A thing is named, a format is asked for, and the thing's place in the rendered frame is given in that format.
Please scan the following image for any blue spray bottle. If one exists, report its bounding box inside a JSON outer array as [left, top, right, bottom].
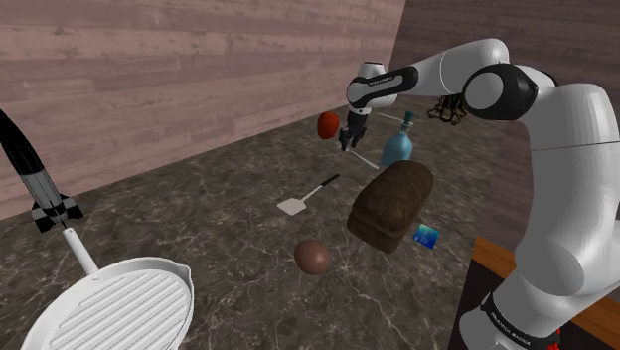
[[380, 109, 418, 168]]

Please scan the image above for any brown bread loaf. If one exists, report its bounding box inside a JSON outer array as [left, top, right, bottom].
[[345, 159, 435, 255]]

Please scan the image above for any red bell pepper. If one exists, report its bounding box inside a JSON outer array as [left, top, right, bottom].
[[316, 110, 341, 141]]

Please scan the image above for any white spatula with black handle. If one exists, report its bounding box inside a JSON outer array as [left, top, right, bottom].
[[276, 173, 342, 217]]

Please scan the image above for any black and grey toy rocket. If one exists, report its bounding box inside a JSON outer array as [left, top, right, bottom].
[[0, 107, 85, 235]]

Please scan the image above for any small blue card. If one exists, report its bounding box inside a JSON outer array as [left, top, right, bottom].
[[411, 223, 441, 250]]

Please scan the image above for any dark robot stand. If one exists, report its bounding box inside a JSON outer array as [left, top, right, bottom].
[[447, 259, 620, 350]]

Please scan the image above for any white grill pan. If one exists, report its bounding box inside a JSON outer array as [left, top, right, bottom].
[[19, 227, 196, 350]]

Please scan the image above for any brown egg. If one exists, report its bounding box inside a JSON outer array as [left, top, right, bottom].
[[293, 239, 332, 276]]

